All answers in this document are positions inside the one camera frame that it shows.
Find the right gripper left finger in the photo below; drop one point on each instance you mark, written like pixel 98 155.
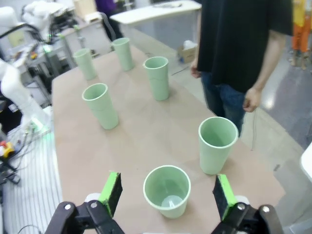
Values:
pixel 111 195

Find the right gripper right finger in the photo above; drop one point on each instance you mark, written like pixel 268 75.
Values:
pixel 224 197

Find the pale green plastic cup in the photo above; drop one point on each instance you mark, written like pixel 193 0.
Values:
pixel 86 68
pixel 159 85
pixel 125 58
pixel 156 195
pixel 104 114
pixel 212 158

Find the person's left forearm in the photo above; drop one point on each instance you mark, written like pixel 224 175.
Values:
pixel 269 61

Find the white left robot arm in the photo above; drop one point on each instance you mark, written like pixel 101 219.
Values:
pixel 12 83

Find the person's left hand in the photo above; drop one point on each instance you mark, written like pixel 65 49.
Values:
pixel 251 100

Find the person's right hand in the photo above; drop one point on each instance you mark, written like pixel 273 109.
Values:
pixel 194 69

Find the white side table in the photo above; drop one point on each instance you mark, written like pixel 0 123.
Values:
pixel 307 165

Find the black power adapter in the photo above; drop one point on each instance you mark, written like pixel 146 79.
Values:
pixel 9 177

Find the yellow emergency stop box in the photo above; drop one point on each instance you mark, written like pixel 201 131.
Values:
pixel 6 148

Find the cardboard box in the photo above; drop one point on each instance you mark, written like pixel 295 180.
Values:
pixel 186 56

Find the white plastic bag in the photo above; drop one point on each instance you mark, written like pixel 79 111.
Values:
pixel 190 45

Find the person in black shirt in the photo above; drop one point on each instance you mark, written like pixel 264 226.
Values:
pixel 239 36

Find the person in orange trousers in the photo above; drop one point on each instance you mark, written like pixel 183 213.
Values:
pixel 301 29

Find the person in purple shirt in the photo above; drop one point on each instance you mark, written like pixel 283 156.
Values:
pixel 107 9

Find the light wooden cabinet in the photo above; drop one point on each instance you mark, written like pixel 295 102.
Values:
pixel 84 11

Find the white desk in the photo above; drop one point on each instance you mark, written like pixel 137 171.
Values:
pixel 156 13

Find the slotted aluminium base plate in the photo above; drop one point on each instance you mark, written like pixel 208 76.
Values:
pixel 31 182

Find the aluminium frame workbench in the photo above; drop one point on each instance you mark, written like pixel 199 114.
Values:
pixel 65 51

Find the framed wall screen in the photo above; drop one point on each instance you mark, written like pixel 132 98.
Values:
pixel 15 37

